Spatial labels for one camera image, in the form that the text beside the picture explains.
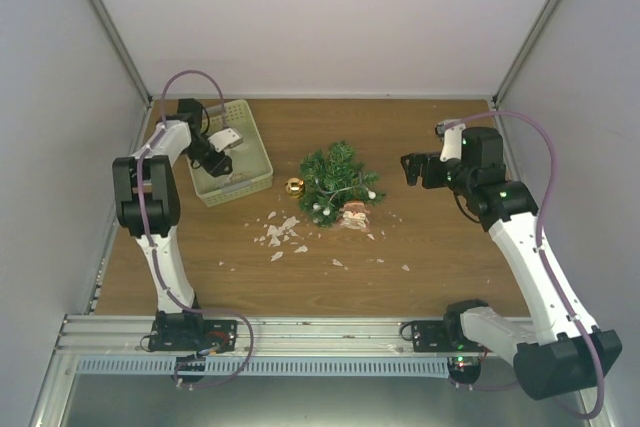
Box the white ball string lights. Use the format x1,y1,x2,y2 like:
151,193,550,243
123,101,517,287
298,173,385,219

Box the pale green perforated basket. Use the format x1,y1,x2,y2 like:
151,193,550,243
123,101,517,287
189,100,273,207

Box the red white round ornament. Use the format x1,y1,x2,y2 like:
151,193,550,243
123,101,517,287
339,201,370,232

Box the small green christmas tree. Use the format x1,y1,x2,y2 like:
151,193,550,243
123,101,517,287
299,141,385,233

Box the gold bauble ornament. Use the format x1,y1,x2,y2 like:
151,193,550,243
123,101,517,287
285,178,305,198

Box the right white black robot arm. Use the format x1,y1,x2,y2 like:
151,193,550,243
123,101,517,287
401,125,622,400

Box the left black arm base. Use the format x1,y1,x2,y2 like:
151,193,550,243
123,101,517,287
140,311,238,355

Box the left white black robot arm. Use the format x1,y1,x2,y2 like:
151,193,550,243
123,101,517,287
112,98,240,315

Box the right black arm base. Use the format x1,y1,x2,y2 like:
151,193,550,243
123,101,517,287
399,320,487,355

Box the white foil flakes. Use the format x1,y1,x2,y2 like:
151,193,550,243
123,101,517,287
205,209,417,286

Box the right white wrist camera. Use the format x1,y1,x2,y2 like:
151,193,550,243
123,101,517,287
435,119,466,162

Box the grey slotted cable duct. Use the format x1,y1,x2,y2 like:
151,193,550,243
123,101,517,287
76,355,449,379

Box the aluminium front rail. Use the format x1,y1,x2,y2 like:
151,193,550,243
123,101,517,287
55,314,594,354

